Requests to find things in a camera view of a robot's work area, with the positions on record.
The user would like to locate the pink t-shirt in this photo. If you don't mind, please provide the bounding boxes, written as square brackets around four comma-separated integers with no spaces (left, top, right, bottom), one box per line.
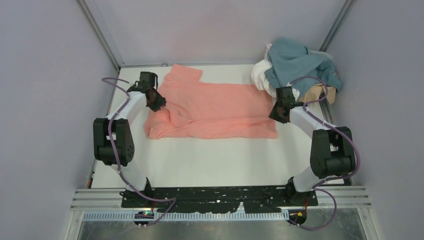
[143,64,279,140]

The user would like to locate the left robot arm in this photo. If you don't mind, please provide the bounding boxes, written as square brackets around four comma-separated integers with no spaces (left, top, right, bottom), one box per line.
[93,71,167,203]

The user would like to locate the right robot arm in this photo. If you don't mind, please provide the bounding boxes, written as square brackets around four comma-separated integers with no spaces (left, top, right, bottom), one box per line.
[269,86,358,204]

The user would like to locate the beige t-shirt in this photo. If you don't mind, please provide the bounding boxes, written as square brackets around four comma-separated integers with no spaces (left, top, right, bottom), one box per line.
[299,83,337,105]

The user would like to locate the white t-shirt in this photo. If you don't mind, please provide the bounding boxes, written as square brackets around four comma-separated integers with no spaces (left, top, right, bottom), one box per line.
[250,43,277,98]

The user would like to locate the blue t-shirt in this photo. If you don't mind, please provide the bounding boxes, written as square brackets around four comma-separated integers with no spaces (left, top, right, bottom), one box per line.
[264,37,343,97]

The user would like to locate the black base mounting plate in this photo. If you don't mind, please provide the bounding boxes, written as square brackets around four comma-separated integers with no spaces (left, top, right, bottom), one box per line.
[119,185,318,214]

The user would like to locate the left aluminium corner post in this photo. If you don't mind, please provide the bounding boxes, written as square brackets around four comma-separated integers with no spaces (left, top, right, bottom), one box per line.
[75,0,120,73]

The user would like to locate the aluminium corner post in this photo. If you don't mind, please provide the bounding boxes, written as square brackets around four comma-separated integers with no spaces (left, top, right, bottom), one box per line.
[319,0,357,52]
[75,0,120,73]

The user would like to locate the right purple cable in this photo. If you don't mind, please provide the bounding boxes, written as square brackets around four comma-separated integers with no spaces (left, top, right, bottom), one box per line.
[287,75,362,231]

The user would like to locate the right aluminium corner post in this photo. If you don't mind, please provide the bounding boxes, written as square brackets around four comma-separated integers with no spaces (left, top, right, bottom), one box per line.
[319,0,357,52]

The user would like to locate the white slotted cable duct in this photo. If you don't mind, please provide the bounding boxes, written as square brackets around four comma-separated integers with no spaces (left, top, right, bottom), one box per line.
[82,210,289,222]

